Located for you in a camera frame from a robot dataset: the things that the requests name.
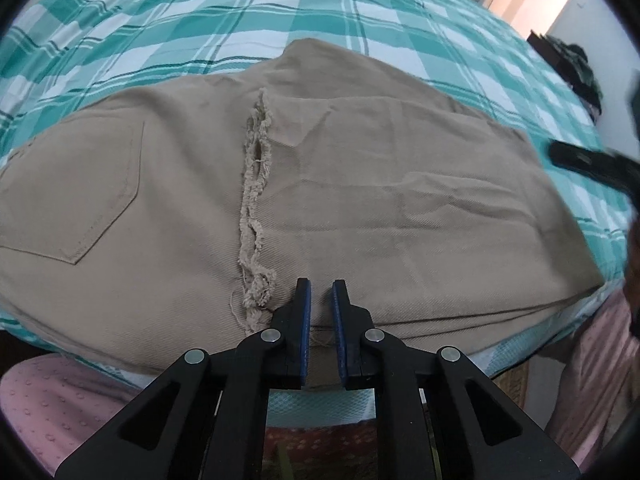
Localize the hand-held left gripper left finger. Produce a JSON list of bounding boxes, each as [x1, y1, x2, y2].
[[52, 277, 313, 480]]

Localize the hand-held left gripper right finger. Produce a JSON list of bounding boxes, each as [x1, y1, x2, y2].
[[330, 280, 581, 480]]

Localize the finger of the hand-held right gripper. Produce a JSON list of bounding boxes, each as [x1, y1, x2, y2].
[[547, 140, 640, 196]]

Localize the khaki pants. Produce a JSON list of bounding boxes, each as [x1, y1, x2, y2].
[[0, 37, 606, 376]]

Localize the pile of dark clothes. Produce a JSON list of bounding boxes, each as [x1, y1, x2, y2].
[[547, 35, 603, 111]]

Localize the dark wooden cabinet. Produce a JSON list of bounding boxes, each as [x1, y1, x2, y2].
[[527, 30, 576, 86]]

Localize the dark patterned rug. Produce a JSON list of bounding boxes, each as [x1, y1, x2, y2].
[[262, 420, 381, 480]]

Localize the pink dotted pajama trousers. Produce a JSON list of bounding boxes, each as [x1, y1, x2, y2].
[[0, 290, 636, 480]]

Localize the green white checked bed blanket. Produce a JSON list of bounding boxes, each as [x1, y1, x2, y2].
[[0, 0, 633, 426]]

